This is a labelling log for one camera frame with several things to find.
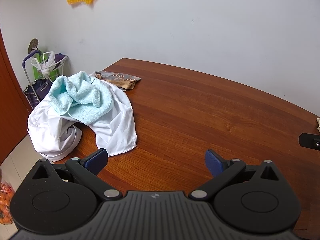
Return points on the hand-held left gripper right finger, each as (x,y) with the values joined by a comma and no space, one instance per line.
(212,163)

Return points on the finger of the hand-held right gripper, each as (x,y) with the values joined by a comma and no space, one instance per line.
(310,142)

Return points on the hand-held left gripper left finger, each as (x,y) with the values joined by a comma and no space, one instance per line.
(97,160)

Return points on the light blue towel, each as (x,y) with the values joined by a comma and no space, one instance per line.
(80,95)

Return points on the beige crumpled cloth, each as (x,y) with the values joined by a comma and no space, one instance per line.
(318,124)

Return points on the white garment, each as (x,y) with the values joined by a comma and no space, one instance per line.
(117,130)

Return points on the brown grey patterned scarf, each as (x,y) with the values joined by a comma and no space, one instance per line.
(120,78)

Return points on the purple shopping trolley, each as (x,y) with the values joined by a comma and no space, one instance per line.
(35,90)

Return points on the green bag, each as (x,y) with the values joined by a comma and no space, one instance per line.
(53,73)

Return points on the orange bag on floor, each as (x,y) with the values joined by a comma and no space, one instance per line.
(5,202)

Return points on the brown wooden door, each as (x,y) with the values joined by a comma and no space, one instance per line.
(10,100)

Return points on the white plastic bag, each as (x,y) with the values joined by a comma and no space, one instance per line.
(45,65)

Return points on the round brown hand fan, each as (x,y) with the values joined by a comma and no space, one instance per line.
(33,43)

